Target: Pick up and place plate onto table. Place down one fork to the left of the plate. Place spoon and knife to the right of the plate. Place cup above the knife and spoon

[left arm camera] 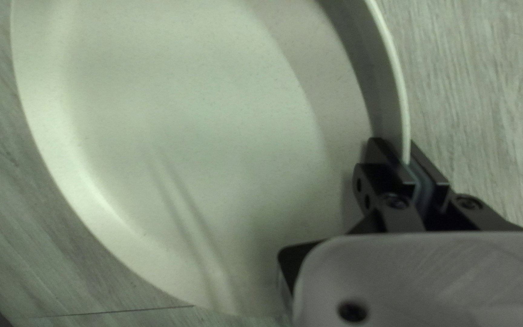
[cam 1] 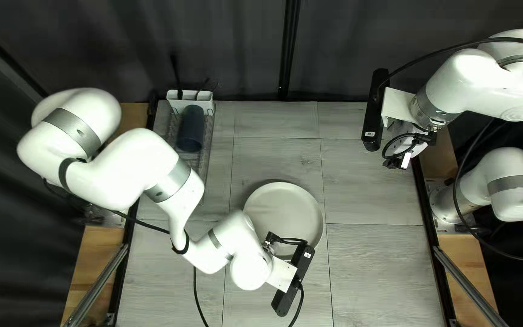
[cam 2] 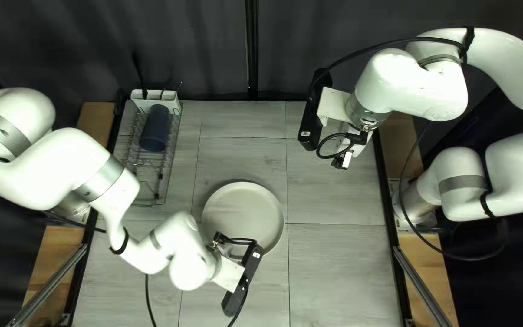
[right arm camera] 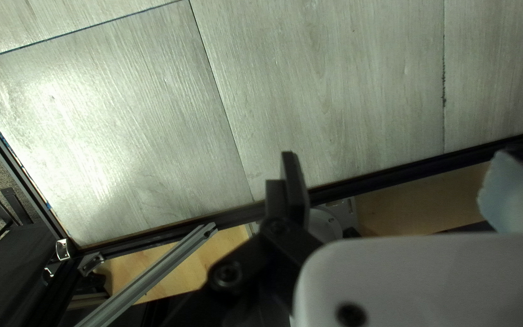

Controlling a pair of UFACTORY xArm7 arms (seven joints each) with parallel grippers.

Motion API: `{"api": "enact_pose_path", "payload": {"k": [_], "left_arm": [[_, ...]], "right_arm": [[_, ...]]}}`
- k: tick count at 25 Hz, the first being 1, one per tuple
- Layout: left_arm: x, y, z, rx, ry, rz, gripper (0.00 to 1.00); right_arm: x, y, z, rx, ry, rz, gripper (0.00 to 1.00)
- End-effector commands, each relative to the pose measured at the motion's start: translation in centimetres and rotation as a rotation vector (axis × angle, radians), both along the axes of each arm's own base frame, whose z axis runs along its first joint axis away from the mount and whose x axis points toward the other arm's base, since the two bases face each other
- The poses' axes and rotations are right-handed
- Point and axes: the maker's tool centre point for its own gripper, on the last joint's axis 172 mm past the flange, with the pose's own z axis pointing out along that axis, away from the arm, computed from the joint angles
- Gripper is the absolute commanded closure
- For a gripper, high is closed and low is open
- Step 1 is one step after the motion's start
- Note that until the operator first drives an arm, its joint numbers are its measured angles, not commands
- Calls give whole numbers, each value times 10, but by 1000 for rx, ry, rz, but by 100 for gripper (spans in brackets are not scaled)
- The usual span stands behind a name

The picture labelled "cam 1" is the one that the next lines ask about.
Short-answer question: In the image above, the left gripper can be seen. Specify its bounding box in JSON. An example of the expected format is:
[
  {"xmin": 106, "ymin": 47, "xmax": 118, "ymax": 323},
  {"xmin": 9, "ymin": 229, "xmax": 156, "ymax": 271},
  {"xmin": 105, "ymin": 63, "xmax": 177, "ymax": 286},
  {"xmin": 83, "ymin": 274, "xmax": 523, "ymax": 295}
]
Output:
[{"xmin": 266, "ymin": 256, "xmax": 299, "ymax": 292}]

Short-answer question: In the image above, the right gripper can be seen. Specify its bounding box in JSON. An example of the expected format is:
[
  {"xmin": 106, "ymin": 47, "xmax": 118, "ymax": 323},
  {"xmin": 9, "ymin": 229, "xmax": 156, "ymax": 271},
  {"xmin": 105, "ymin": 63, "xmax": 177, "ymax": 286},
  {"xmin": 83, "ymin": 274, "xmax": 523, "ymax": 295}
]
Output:
[{"xmin": 381, "ymin": 87, "xmax": 419, "ymax": 137}]

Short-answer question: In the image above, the dark blue cup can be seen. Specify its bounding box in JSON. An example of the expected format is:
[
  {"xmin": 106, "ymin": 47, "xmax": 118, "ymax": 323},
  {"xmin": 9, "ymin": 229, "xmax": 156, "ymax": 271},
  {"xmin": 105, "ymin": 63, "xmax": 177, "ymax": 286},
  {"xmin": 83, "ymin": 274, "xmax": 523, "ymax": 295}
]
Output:
[{"xmin": 175, "ymin": 104, "xmax": 205, "ymax": 153}]

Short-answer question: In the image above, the black knife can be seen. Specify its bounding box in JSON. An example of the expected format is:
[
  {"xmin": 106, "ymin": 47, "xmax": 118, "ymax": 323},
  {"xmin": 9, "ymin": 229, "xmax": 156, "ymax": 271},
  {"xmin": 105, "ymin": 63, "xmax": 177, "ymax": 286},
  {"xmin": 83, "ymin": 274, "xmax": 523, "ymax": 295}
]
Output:
[{"xmin": 171, "ymin": 55, "xmax": 184, "ymax": 99}]

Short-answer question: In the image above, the pale plate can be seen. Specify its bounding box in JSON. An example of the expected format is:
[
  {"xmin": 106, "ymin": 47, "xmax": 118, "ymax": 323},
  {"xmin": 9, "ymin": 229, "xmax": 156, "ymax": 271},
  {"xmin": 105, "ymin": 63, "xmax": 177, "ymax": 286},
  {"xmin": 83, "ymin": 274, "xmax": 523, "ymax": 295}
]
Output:
[{"xmin": 242, "ymin": 182, "xmax": 325, "ymax": 260}]

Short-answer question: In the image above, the white cutlery holder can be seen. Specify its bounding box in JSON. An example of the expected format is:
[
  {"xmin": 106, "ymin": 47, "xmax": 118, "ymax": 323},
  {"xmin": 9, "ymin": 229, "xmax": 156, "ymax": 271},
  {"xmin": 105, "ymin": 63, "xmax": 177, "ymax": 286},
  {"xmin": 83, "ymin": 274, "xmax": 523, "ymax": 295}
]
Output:
[{"xmin": 166, "ymin": 89, "xmax": 215, "ymax": 115}]

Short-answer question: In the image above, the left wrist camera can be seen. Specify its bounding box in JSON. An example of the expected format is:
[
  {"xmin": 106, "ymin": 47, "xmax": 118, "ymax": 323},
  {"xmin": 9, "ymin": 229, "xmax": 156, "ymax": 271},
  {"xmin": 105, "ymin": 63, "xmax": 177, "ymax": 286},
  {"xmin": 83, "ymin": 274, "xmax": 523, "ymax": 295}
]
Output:
[{"xmin": 271, "ymin": 244, "xmax": 316, "ymax": 318}]

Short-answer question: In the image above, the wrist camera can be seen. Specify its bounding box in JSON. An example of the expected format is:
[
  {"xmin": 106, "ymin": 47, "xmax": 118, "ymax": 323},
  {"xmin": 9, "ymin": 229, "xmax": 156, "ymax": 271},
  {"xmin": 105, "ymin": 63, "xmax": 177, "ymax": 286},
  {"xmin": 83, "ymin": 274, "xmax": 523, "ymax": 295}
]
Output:
[
  {"xmin": 271, "ymin": 244, "xmax": 316, "ymax": 318},
  {"xmin": 361, "ymin": 68, "xmax": 390, "ymax": 153}
]

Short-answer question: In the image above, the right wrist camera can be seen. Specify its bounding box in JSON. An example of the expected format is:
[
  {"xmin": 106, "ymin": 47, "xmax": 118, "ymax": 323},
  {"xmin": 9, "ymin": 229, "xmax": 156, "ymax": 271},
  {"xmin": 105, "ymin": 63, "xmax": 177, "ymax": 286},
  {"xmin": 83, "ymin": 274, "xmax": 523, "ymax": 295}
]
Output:
[{"xmin": 361, "ymin": 68, "xmax": 390, "ymax": 153}]

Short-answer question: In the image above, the black cable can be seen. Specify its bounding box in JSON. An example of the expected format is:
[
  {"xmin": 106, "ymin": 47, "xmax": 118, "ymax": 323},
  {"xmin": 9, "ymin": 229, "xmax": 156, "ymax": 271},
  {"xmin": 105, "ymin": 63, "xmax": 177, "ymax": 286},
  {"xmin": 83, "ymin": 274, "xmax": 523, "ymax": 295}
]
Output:
[
  {"xmin": 107, "ymin": 209, "xmax": 306, "ymax": 327},
  {"xmin": 380, "ymin": 37, "xmax": 523, "ymax": 262},
  {"xmin": 264, "ymin": 231, "xmax": 310, "ymax": 249},
  {"xmin": 382, "ymin": 129, "xmax": 437, "ymax": 170}
]

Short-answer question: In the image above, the wire dish rack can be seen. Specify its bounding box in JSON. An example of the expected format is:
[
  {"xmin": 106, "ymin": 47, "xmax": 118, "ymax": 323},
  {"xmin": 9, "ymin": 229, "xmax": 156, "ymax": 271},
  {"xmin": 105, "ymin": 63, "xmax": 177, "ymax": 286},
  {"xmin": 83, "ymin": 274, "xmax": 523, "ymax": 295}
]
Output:
[{"xmin": 164, "ymin": 101, "xmax": 215, "ymax": 206}]

